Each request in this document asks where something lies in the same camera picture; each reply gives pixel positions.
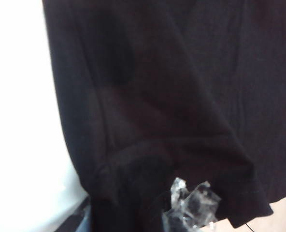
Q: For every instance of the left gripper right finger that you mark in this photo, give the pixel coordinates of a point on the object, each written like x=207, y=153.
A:
x=191, y=207

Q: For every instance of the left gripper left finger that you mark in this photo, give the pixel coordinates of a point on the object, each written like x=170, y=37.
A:
x=86, y=215

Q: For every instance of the black polo shirt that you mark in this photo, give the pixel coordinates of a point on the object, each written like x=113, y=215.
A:
x=157, y=84

